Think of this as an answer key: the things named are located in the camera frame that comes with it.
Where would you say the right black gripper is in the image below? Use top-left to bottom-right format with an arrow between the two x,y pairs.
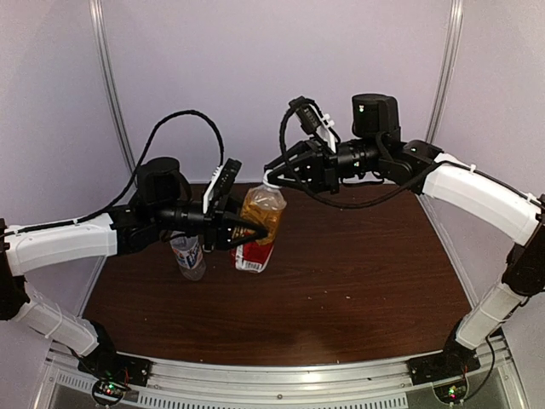
263,135 -> 383,195

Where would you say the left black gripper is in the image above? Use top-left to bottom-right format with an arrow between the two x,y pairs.
152,193 -> 269,251

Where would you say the amber tea bottle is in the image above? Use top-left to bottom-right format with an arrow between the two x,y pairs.
231,181 -> 287,274

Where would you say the white tea bottle cap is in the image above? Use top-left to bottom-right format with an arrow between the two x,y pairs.
262,170 -> 282,189

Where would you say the clear water bottle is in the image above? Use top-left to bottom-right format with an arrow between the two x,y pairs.
169,236 -> 206,281

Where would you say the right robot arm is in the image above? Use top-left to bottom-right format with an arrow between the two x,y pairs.
264,94 -> 544,377

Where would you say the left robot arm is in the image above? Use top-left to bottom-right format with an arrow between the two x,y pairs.
1,157 -> 267,378

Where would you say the left circuit board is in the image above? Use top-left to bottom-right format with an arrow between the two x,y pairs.
91,380 -> 131,406

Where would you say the circuit board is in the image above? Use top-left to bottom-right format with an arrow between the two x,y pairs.
433,380 -> 468,405
91,380 -> 131,406

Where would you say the right circuit board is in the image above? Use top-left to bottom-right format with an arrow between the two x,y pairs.
433,380 -> 468,405

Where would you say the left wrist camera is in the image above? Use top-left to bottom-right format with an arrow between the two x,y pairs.
202,158 -> 242,214

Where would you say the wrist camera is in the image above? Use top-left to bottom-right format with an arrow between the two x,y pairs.
289,96 -> 340,153
202,158 -> 242,214

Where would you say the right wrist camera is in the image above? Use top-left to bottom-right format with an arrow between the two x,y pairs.
289,96 -> 340,153

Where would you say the left black braided cable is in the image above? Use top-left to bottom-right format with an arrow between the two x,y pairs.
0,109 -> 226,233

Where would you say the black braided cable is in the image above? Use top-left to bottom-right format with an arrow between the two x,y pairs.
0,109 -> 226,233
278,108 -> 545,210

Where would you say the right black braided cable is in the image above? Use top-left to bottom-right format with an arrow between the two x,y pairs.
278,108 -> 545,210

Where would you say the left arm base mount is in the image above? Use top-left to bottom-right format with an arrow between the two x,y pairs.
73,320 -> 152,387

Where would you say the front aluminium rail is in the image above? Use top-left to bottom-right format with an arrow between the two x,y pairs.
30,337 -> 529,408

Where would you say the right aluminium frame post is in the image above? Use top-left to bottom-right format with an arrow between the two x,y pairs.
419,0 -> 464,145

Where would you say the aluminium frame post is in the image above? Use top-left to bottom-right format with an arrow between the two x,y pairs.
419,0 -> 464,145
89,0 -> 137,175

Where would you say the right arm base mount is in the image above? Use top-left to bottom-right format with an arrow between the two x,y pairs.
407,320 -> 481,385

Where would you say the left aluminium frame post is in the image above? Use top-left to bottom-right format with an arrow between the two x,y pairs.
89,0 -> 137,175

